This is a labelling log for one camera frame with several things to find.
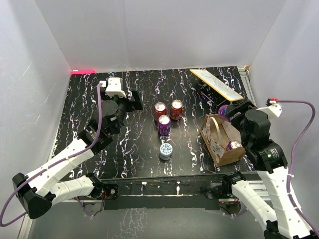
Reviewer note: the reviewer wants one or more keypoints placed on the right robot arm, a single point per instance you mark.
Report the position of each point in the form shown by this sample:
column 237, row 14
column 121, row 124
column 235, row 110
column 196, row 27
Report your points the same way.
column 283, row 218

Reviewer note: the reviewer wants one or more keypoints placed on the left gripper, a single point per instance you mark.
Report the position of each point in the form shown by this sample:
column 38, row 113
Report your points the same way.
column 132, row 105

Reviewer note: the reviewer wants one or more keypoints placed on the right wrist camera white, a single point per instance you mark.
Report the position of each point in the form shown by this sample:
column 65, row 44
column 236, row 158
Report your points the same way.
column 273, row 109

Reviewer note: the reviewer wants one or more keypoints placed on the small blue round tin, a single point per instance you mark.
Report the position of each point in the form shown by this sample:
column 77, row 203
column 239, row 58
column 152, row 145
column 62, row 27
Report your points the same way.
column 165, row 151

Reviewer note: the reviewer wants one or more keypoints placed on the aluminium frame rail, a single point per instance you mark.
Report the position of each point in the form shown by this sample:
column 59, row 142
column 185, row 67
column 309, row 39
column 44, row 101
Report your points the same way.
column 246, row 83

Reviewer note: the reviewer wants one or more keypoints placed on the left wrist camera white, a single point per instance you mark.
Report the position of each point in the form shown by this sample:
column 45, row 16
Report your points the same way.
column 113, row 86

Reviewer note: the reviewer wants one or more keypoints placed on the black front rail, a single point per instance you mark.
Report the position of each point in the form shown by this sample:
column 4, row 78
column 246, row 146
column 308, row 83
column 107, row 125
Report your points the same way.
column 170, row 192

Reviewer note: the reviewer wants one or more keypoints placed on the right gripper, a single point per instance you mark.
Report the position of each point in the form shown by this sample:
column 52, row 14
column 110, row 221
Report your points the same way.
column 238, row 108

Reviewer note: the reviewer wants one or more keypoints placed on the pink tape strip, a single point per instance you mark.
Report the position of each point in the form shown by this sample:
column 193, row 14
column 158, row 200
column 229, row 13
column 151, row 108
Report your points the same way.
column 80, row 72

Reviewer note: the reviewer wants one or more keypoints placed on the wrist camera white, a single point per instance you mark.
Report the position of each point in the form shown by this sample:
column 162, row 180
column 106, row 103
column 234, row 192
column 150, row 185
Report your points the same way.
column 273, row 109
column 113, row 86

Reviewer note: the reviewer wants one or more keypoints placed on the canvas tote bag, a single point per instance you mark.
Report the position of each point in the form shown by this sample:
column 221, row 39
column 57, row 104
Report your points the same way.
column 216, row 134

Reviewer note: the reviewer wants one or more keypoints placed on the red cola can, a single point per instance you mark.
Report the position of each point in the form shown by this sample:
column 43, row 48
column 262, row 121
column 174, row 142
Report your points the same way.
column 176, row 110
column 159, row 109

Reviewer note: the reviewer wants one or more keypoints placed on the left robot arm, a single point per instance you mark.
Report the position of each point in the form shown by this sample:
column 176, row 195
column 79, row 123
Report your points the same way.
column 42, row 188

